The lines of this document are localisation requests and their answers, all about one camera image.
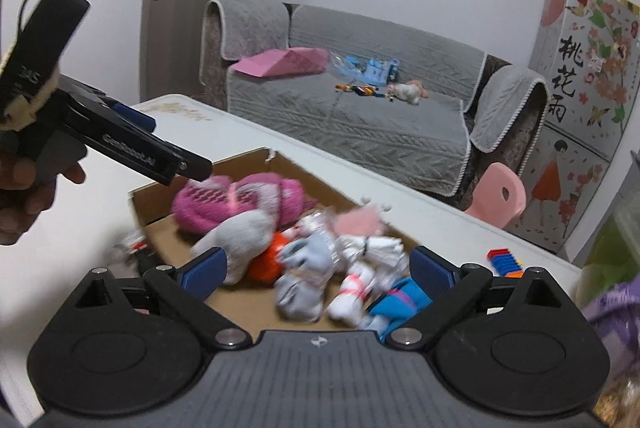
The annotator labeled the blue knit sock bundle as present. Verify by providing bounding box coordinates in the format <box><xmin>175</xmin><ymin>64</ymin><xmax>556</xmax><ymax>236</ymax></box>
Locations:
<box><xmin>357</xmin><ymin>278</ymin><xmax>432</xmax><ymax>342</ymax></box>

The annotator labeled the white sock black band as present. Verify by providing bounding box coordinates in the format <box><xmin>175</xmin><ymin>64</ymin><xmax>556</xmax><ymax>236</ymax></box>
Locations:
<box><xmin>340</xmin><ymin>235</ymin><xmax>409</xmax><ymax>275</ymax></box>

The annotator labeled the grey sock bundle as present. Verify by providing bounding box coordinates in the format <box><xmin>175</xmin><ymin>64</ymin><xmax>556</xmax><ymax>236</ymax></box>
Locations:
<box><xmin>190</xmin><ymin>209</ymin><xmax>276</xmax><ymax>286</ymax></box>

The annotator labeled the orange plastic bag bundle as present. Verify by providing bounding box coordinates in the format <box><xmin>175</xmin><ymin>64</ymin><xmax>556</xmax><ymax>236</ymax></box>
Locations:
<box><xmin>245</xmin><ymin>232</ymin><xmax>290</xmax><ymax>286</ymax></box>

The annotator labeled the magenta pink towel bundle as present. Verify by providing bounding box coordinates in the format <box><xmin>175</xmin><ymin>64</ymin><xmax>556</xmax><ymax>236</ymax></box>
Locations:
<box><xmin>171</xmin><ymin>173</ymin><xmax>317</xmax><ymax>235</ymax></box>

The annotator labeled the white sock red band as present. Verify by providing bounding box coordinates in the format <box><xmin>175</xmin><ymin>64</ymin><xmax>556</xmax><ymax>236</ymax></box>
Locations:
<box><xmin>326</xmin><ymin>261</ymin><xmax>375</xmax><ymax>327</ymax></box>

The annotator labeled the pink fluffy keychain toy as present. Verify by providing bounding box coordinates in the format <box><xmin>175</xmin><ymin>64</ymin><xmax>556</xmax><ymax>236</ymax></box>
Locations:
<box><xmin>331</xmin><ymin>197</ymin><xmax>392</xmax><ymax>237</ymax></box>

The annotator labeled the light blue cloth bundle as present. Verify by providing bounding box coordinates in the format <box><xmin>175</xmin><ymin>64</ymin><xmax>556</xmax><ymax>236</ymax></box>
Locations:
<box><xmin>274</xmin><ymin>229</ymin><xmax>343</xmax><ymax>323</ymax></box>

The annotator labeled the clear bubble wrap bundle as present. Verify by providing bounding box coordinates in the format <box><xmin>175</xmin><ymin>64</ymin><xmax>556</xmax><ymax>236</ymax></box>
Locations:
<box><xmin>294</xmin><ymin>207</ymin><xmax>336</xmax><ymax>240</ymax></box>

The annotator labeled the person left hand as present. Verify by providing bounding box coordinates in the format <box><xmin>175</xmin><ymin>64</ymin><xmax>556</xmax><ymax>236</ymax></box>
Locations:
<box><xmin>0</xmin><ymin>152</ymin><xmax>56</xmax><ymax>246</ymax></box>

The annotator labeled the small colourful brick stack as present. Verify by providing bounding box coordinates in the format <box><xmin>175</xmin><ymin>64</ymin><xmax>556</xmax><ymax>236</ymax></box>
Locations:
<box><xmin>486</xmin><ymin>248</ymin><xmax>524</xmax><ymax>279</ymax></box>

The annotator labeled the white striped sock bundle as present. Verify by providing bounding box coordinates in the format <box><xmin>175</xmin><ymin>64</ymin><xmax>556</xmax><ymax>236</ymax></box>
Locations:
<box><xmin>104</xmin><ymin>230</ymin><xmax>148</xmax><ymax>268</ymax></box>

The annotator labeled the pink child chair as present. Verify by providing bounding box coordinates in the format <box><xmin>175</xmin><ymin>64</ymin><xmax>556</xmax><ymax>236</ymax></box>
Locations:
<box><xmin>464</xmin><ymin>163</ymin><xmax>527</xmax><ymax>229</ymax></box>

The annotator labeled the pink cushion on sofa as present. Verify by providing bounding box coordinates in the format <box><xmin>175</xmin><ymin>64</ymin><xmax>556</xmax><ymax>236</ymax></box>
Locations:
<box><xmin>231</xmin><ymin>47</ymin><xmax>329</xmax><ymax>78</ymax></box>

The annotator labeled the grey sofa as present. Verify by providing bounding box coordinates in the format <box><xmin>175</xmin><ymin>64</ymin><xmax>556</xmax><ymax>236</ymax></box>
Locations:
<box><xmin>200</xmin><ymin>0</ymin><xmax>549</xmax><ymax>209</ymax></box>

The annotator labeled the plush toy on sofa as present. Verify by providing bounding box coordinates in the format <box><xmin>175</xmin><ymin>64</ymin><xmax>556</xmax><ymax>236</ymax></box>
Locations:
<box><xmin>386</xmin><ymin>80</ymin><xmax>428</xmax><ymax>106</ymax></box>

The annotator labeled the decorated refrigerator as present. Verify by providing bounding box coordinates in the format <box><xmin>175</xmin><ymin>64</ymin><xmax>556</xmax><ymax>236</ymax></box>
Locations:
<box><xmin>512</xmin><ymin>0</ymin><xmax>639</xmax><ymax>253</ymax></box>

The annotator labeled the purple bag with strap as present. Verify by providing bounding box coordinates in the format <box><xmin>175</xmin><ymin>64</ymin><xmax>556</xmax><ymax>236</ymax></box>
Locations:
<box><xmin>582</xmin><ymin>278</ymin><xmax>639</xmax><ymax>427</ymax></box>

